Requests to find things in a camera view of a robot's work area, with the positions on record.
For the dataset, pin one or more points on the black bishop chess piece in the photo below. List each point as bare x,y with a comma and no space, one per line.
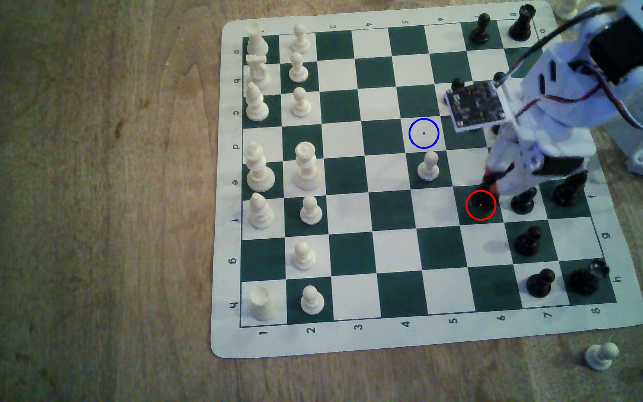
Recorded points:
566,194

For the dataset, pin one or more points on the white pawn chess piece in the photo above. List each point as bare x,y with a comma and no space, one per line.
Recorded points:
566,8
301,103
312,300
428,166
303,257
311,211
601,356
300,39
298,68

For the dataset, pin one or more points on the white queen chess piece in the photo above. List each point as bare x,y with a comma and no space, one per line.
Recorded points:
306,167

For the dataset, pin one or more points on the black rook chess piece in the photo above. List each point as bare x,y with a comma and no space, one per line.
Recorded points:
586,279
522,25

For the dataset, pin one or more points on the green white chess mat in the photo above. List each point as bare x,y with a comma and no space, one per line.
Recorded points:
355,167

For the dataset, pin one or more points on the camera circuit board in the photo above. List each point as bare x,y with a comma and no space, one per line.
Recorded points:
475,106

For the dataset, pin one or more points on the white bishop chess piece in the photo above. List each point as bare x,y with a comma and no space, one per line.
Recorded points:
256,103
261,212

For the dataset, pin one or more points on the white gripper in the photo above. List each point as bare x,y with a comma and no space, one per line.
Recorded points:
559,168

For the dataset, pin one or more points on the white rook chess piece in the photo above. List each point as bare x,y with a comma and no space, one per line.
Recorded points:
255,39
263,304

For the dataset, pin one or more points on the white knight chess piece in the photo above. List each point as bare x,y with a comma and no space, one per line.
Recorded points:
258,71

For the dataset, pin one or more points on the white king chess piece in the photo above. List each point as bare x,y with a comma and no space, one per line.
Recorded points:
259,170

